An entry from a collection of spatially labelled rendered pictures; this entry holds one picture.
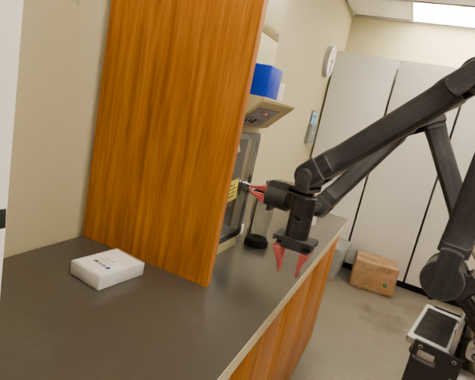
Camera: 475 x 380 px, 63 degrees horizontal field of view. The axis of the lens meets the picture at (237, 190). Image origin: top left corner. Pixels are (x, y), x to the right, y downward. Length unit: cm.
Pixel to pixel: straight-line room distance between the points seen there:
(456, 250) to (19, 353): 85
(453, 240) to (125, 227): 92
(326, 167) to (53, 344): 68
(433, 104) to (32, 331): 92
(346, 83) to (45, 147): 341
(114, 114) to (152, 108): 14
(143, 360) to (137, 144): 64
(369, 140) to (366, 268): 317
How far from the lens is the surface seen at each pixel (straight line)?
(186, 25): 118
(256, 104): 113
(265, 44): 137
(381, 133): 87
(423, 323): 114
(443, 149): 130
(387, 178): 418
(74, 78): 130
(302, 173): 90
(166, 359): 89
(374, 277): 401
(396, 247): 430
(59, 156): 131
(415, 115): 86
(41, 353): 90
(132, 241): 130
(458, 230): 85
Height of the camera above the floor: 148
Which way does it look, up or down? 12 degrees down
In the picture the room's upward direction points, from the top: 12 degrees clockwise
